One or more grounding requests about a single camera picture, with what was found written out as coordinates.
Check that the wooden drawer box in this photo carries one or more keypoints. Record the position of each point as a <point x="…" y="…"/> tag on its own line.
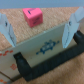
<point x="40" y="50"/>

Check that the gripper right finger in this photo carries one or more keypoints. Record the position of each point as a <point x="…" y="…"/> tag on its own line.
<point x="70" y="29"/>

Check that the pink block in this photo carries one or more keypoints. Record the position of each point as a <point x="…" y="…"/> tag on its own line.
<point x="32" y="16"/>

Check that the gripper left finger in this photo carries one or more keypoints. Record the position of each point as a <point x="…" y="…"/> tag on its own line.
<point x="7" y="29"/>

